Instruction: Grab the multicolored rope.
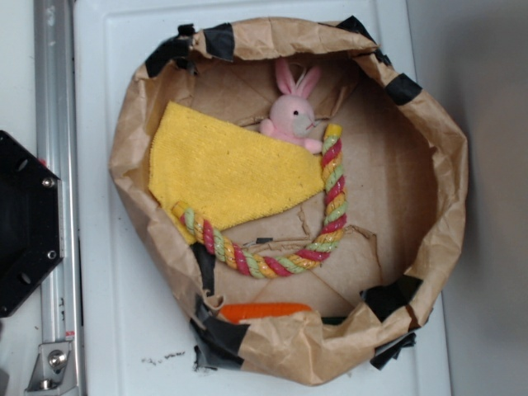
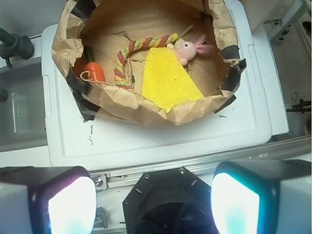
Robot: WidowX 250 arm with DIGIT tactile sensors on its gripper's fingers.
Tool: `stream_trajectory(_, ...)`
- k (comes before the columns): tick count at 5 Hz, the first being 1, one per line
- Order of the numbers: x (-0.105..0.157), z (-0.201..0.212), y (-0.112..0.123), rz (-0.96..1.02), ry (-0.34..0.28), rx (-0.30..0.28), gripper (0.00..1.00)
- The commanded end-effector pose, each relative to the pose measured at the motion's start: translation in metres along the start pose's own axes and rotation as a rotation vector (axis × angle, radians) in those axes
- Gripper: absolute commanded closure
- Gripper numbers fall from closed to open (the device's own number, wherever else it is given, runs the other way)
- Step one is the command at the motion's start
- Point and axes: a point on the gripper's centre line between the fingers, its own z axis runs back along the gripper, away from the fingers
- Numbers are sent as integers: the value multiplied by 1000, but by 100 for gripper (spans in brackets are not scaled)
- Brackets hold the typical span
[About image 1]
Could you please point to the pink plush bunny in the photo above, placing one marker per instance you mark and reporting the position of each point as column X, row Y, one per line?
column 291, row 116

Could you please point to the aluminium extrusion rail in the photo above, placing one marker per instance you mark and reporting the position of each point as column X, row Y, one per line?
column 60, row 292

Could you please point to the white tray board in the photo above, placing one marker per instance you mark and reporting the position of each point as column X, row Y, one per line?
column 137, row 340

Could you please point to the yellow microfiber cloth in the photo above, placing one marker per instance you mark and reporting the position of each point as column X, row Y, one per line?
column 229, row 174

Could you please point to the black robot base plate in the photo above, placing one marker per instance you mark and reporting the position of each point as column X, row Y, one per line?
column 30, row 224

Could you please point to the metal corner bracket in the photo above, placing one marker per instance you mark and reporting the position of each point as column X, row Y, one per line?
column 54, row 371

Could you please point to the brown paper bag bin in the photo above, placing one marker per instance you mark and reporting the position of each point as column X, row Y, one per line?
column 369, row 254

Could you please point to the orange toy carrot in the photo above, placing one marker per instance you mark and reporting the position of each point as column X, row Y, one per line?
column 235, row 313

